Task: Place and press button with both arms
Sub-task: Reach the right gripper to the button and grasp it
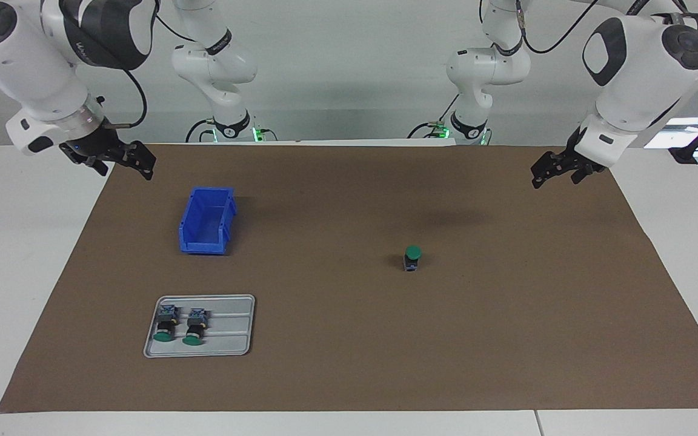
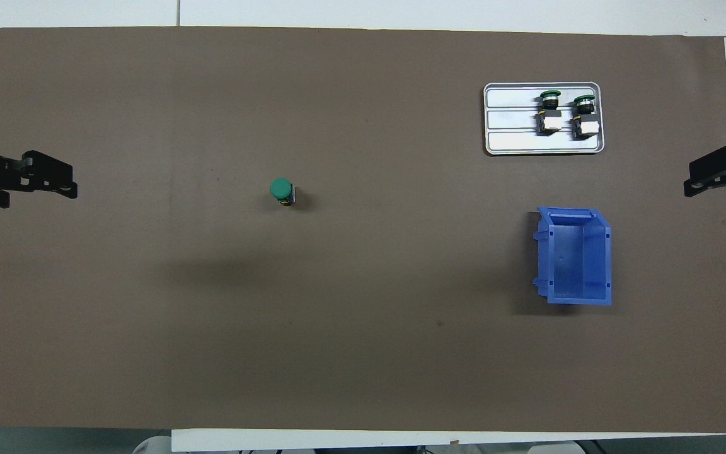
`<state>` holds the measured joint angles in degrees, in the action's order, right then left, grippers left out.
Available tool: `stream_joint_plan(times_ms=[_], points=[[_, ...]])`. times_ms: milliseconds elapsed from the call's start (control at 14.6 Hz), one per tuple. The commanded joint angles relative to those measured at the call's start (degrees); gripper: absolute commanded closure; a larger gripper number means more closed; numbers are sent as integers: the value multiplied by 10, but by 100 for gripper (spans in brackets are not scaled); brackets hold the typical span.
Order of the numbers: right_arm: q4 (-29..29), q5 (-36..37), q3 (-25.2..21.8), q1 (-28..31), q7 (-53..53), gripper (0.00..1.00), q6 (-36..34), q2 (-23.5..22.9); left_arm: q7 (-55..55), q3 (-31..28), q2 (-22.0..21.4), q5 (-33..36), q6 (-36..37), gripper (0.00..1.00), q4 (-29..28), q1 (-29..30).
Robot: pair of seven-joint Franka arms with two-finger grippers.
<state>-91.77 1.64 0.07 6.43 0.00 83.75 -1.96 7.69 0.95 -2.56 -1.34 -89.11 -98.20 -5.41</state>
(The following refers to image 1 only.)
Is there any blue plastic bin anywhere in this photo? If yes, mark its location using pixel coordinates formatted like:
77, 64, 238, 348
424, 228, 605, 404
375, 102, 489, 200
178, 187, 238, 256

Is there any silver metal tray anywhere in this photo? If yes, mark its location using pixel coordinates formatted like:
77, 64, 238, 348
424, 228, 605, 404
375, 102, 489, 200
143, 294, 256, 358

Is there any brown paper table mat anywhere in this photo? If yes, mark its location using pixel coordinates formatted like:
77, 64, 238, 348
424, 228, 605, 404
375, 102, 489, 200
0, 144, 698, 414

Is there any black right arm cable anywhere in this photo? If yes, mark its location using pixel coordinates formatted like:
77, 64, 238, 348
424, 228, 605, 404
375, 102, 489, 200
102, 68, 147, 129

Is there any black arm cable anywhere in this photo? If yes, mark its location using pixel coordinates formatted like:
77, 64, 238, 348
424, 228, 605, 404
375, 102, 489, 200
102, 68, 147, 129
516, 0, 598, 55

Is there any black base cable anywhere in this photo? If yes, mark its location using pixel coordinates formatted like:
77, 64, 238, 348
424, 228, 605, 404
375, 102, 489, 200
185, 118, 216, 143
407, 91, 460, 139

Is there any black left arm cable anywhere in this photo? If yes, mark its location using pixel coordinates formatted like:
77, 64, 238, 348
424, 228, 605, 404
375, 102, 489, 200
516, 0, 598, 55

